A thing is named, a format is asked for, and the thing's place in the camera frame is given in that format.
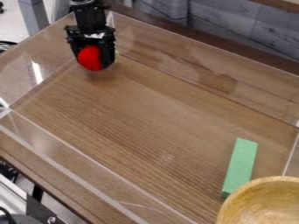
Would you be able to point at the wooden bowl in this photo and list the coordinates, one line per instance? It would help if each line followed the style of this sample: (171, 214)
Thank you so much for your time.
(265, 201)

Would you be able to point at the green rectangular block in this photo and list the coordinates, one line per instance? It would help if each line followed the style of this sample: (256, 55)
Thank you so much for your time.
(241, 166)

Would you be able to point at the clear acrylic enclosure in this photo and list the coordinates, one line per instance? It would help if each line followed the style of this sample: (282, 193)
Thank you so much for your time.
(130, 144)

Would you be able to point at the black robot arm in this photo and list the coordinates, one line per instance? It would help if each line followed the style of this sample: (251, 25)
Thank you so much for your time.
(90, 15)

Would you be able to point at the red toy strawberry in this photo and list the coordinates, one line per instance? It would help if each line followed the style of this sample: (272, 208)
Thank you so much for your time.
(90, 58)

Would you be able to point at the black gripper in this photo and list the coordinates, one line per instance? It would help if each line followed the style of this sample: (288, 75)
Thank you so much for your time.
(75, 35)

